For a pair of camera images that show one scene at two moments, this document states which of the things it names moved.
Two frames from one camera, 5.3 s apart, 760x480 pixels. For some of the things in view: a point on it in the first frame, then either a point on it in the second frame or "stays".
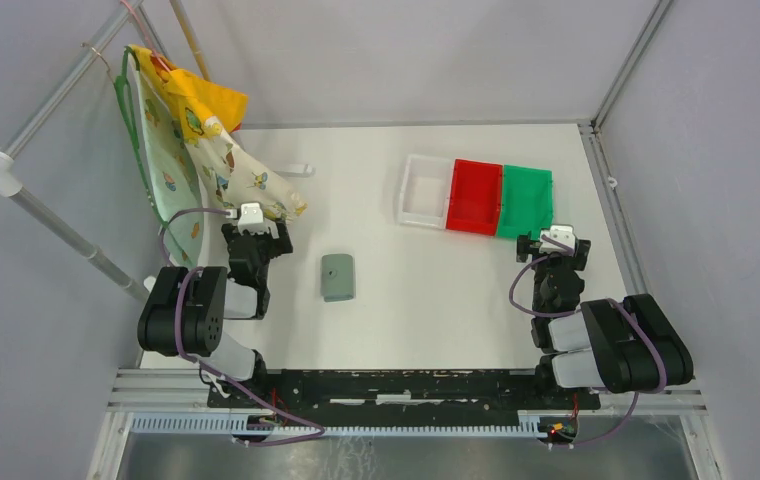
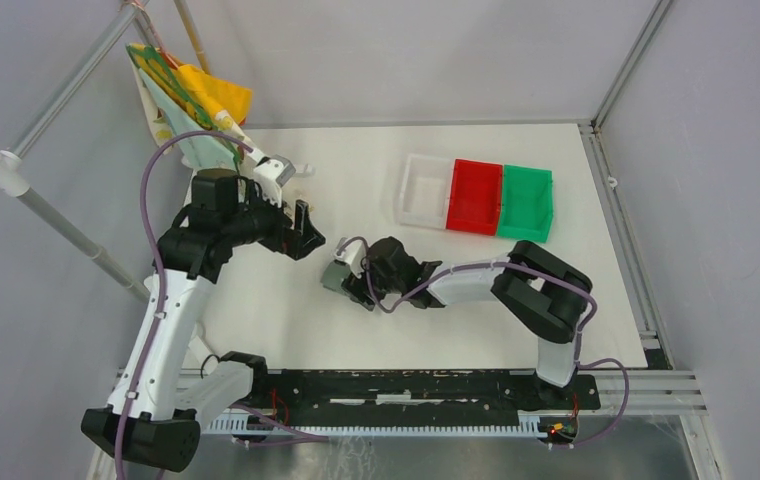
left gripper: x=278 y=246 to x=285 y=233
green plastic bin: x=527 y=201 stays
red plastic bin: x=475 y=197 stays
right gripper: x=524 y=246 to x=356 y=287
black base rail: x=402 y=391 stays
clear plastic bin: x=425 y=191 stays
